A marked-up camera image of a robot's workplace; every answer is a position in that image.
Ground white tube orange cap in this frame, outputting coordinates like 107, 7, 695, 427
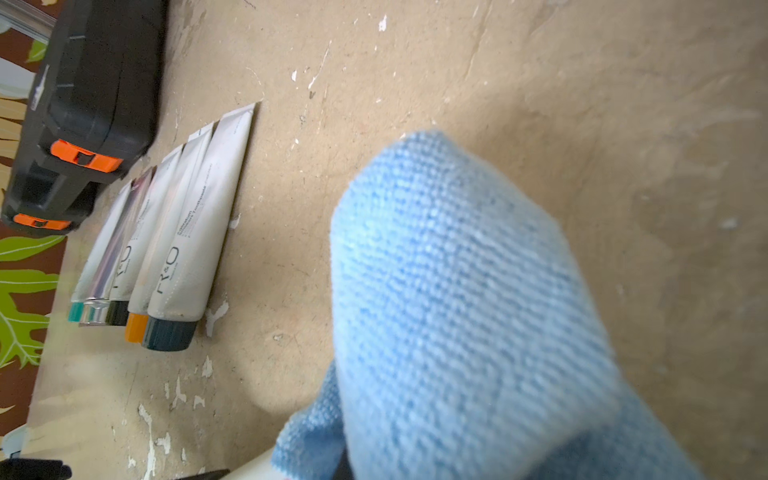
125, 123, 214, 344

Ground blue microfiber cloth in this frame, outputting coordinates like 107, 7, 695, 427
271, 131, 700, 479

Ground black tool case orange latches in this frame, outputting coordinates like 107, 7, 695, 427
1, 1, 168, 236

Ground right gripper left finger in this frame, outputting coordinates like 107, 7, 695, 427
0, 458, 72, 480

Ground white tube teal cap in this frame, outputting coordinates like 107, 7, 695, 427
67, 183, 131, 323

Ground white tube grey cap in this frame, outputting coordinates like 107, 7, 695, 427
142, 103, 256, 352

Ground white tube black cap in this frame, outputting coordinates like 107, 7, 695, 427
106, 146, 183, 326

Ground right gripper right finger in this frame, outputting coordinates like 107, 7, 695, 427
176, 469, 230, 480

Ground white tube pink cap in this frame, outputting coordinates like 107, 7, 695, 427
222, 448, 287, 480

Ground silver purple toothpaste tube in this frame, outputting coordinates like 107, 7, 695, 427
79, 167, 155, 326

